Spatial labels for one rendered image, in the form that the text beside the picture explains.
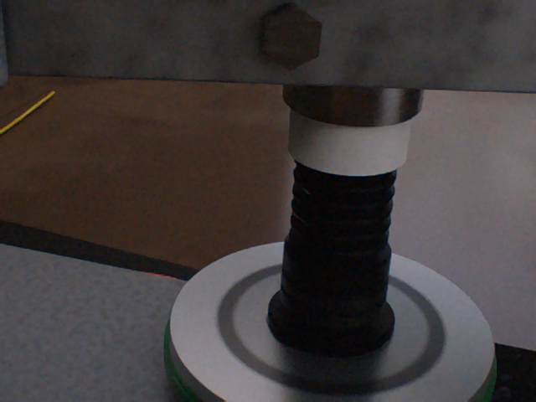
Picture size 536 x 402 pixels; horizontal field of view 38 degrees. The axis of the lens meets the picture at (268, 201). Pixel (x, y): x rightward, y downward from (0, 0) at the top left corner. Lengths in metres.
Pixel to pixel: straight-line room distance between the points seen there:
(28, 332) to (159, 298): 0.10
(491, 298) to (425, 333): 1.68
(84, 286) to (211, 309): 0.15
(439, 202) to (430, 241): 0.29
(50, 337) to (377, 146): 0.29
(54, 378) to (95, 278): 0.13
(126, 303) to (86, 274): 0.06
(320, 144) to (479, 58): 0.10
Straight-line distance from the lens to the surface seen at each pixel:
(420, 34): 0.38
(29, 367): 0.56
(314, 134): 0.43
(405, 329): 0.52
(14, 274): 0.67
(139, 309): 0.61
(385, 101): 0.41
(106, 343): 0.58
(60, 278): 0.65
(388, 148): 0.43
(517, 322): 2.13
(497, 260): 2.38
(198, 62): 0.36
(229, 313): 0.52
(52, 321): 0.60
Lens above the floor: 1.15
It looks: 27 degrees down
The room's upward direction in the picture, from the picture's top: 3 degrees clockwise
